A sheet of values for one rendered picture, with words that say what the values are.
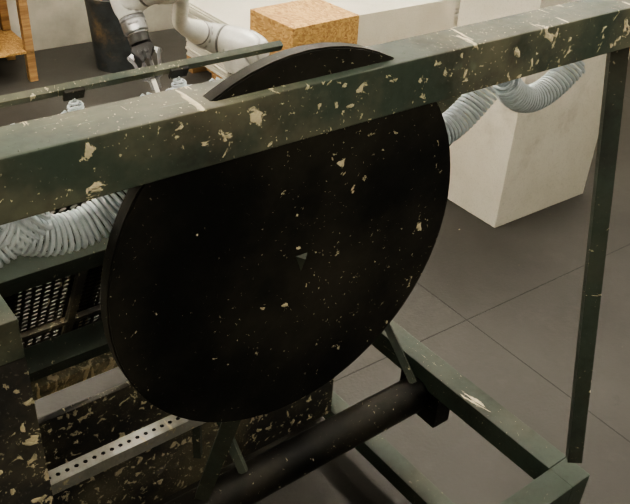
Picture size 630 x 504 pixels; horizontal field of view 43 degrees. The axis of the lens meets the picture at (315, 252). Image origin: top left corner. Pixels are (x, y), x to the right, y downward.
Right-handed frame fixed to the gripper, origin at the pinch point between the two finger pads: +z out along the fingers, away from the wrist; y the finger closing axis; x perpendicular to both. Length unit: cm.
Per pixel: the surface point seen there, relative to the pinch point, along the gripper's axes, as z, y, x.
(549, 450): 154, 81, -45
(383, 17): -48, 162, 302
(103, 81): 10, -8, -94
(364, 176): 51, 37, -136
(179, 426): 102, -23, -62
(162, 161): 38, 4, -165
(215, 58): 11, 20, -80
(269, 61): 28, 25, -159
